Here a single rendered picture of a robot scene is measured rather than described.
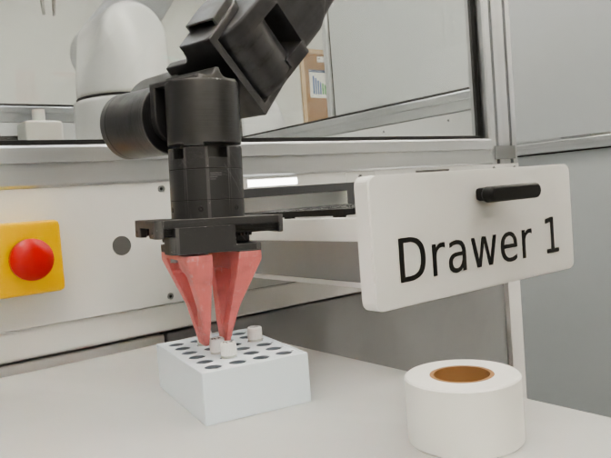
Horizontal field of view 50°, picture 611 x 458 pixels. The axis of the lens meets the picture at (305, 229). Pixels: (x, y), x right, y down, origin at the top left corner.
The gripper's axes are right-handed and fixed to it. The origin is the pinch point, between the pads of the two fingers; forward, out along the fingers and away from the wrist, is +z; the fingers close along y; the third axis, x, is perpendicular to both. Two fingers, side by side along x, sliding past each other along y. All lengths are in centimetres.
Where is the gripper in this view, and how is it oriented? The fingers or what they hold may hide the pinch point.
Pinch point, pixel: (214, 333)
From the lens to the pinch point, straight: 53.1
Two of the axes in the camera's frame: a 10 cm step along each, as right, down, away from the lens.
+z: 0.4, 10.0, 0.4
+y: -8.8, 0.6, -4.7
